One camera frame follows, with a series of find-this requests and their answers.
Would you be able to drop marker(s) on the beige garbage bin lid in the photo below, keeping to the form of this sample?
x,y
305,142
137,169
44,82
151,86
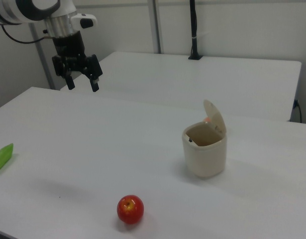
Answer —
x,y
215,114

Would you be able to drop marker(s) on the beige garbage bin body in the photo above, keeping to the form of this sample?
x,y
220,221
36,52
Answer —
x,y
205,159

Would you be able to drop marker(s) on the green plastic vegetable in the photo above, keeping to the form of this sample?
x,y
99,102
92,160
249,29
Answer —
x,y
2,156

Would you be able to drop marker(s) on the red apple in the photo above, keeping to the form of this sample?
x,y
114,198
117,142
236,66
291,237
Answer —
x,y
130,209

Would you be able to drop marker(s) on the white table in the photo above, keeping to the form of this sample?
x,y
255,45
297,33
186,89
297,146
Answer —
x,y
192,82

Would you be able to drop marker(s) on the grey aluminium frame post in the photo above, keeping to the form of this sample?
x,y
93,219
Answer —
x,y
156,25
44,67

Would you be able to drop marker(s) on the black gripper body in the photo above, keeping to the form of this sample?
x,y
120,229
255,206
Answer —
x,y
68,46

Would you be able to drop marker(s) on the orange peach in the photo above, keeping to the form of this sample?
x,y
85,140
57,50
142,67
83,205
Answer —
x,y
207,120

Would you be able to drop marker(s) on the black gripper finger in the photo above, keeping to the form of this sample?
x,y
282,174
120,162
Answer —
x,y
94,74
68,79

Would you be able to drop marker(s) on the black pole with base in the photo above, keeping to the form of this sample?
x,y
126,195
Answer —
x,y
194,30

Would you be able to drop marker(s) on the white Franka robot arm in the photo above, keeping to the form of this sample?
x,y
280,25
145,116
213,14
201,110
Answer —
x,y
23,10

